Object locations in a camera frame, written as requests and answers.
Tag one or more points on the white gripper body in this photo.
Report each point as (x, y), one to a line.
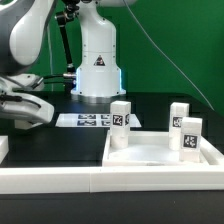
(17, 104)

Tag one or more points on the white square tabletop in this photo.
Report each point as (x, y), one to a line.
(145, 148)

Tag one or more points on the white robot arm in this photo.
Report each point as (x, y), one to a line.
(90, 47)

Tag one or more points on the white sheet with fiducial markers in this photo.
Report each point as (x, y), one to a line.
(90, 120)

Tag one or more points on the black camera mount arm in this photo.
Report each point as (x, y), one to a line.
(67, 15)

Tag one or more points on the white U-shaped fence wall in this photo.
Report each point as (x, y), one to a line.
(111, 179)

